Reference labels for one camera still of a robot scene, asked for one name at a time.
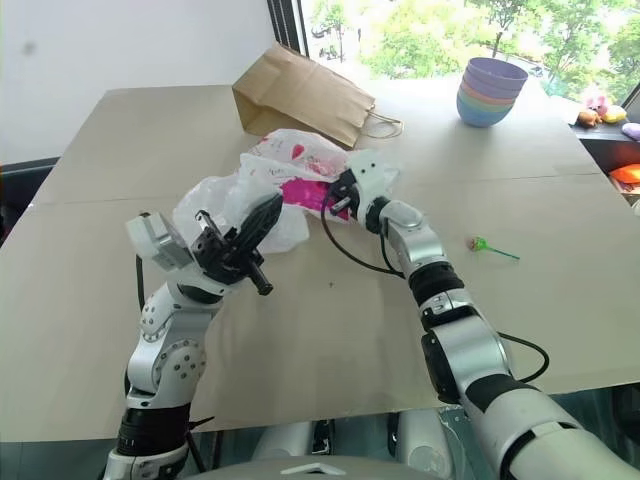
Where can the orange bowl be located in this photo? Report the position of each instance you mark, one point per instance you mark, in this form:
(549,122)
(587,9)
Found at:
(484,100)

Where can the purple soft toy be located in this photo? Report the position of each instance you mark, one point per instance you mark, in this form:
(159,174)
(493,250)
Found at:
(632,131)

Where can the brown paper bag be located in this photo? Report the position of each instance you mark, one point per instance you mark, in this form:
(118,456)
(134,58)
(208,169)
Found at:
(300,95)

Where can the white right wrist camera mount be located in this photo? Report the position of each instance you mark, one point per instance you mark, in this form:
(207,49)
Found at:
(372,177)

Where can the black shelf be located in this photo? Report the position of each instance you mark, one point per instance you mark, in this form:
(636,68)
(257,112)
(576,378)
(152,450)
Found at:
(607,147)

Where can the purple bowl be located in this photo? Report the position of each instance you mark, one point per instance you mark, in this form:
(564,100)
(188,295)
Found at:
(495,75)

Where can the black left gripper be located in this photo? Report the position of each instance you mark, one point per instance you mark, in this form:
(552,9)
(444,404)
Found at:
(220,255)

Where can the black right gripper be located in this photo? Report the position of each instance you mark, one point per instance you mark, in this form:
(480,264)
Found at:
(345,192)

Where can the blue bowl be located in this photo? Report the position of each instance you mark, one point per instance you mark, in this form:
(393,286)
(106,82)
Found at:
(480,117)

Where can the white pink printed plastic bag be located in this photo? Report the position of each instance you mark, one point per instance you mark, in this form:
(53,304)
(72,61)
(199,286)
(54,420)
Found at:
(295,195)

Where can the orange soft toy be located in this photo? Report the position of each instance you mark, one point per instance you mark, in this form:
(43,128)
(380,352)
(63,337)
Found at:
(627,174)

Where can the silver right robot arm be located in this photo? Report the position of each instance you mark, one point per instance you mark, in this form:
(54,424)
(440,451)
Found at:
(475,350)

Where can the green stick lollipop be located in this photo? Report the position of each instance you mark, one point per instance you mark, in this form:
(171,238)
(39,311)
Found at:
(479,244)

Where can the pink plush toy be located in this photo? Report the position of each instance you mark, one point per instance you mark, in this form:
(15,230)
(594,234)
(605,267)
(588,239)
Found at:
(598,103)

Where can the silver robot torso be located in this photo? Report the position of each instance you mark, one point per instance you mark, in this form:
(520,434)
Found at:
(320,450)

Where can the yellow plush toy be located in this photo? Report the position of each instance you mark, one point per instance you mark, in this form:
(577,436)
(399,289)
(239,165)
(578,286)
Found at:
(615,115)

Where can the brown plush toy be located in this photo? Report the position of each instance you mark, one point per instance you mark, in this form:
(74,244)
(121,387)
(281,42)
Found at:
(589,118)

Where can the green bowl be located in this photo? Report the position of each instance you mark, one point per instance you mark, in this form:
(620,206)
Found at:
(481,105)

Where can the dark chair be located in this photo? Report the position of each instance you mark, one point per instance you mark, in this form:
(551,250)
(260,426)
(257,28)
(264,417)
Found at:
(22,195)

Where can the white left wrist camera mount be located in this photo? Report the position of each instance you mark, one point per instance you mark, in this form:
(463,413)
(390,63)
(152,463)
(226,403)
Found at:
(157,240)

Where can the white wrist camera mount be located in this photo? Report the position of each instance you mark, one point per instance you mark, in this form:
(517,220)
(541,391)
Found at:
(372,177)
(157,240)

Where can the pink bowl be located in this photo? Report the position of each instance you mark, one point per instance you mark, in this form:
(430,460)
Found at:
(487,95)

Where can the dark window frame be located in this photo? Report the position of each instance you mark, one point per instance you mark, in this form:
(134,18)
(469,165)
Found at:
(286,22)

